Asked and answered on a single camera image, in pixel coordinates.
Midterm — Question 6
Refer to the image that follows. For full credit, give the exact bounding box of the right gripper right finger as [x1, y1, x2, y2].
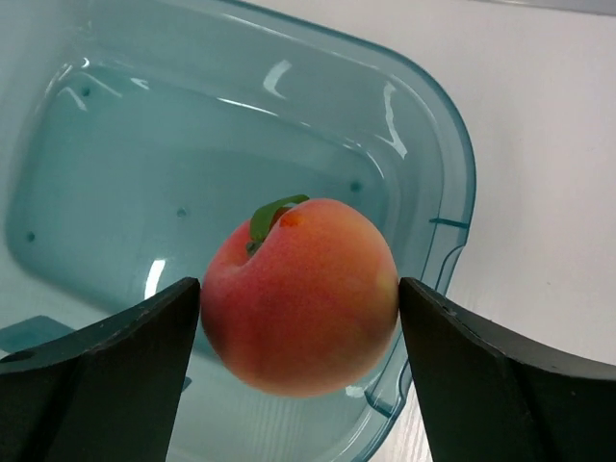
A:
[399, 277, 615, 462]

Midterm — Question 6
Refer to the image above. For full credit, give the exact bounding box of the teal plastic bin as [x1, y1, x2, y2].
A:
[0, 0, 477, 462]

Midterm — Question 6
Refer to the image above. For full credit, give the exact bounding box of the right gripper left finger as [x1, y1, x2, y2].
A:
[1, 277, 200, 461]

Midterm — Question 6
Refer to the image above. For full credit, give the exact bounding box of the fake peach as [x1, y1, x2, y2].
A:
[200, 194, 398, 398]

